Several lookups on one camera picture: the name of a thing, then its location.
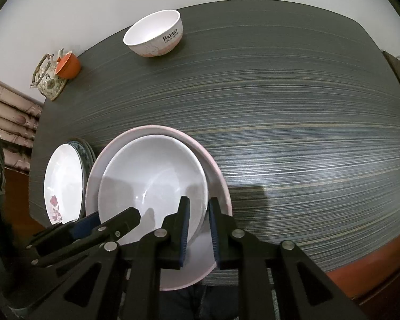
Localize blue floral porcelain plate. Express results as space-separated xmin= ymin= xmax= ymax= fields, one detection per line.
xmin=67 ymin=138 xmax=96 ymax=219

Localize white bowl blue base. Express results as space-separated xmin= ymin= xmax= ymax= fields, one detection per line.
xmin=98 ymin=134 xmax=208 ymax=245

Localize white rabbit print bowl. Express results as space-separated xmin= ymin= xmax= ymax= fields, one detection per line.
xmin=123 ymin=9 xmax=183 ymax=58

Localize floral ceramic teapot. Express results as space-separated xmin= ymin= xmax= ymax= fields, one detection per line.
xmin=30 ymin=54 xmax=67 ymax=101

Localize orange lidded cup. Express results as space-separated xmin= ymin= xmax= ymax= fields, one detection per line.
xmin=55 ymin=49 xmax=81 ymax=79

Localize pink bowl white inside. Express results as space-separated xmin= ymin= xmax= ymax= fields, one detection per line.
xmin=85 ymin=125 xmax=233 ymax=291

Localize white plate pink flowers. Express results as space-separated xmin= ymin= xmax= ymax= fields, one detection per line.
xmin=43 ymin=144 xmax=83 ymax=225

